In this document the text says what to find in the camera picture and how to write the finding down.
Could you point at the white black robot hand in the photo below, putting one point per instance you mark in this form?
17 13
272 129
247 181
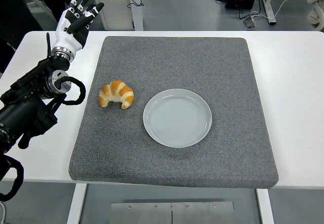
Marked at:
66 37

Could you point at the golden croissant bread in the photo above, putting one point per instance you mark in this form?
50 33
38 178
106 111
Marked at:
116 89

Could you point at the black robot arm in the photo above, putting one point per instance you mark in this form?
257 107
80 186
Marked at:
25 107

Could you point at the light grey round plate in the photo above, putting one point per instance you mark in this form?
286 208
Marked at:
177 118

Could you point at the grey metal plate with screws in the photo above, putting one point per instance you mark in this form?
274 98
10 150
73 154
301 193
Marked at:
141 214

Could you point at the white furniture panel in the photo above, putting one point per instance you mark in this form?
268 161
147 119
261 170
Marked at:
114 6

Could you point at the grey felt mat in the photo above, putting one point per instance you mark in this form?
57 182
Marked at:
177 56

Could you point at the white table leg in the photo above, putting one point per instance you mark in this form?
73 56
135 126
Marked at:
76 206
265 208

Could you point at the clear foot pedal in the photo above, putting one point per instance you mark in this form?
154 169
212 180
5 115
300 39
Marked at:
250 23

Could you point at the white desk leg with foot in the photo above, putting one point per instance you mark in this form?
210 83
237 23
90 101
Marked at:
268 3

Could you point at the white tubular chair frame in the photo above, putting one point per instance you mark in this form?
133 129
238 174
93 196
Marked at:
41 6

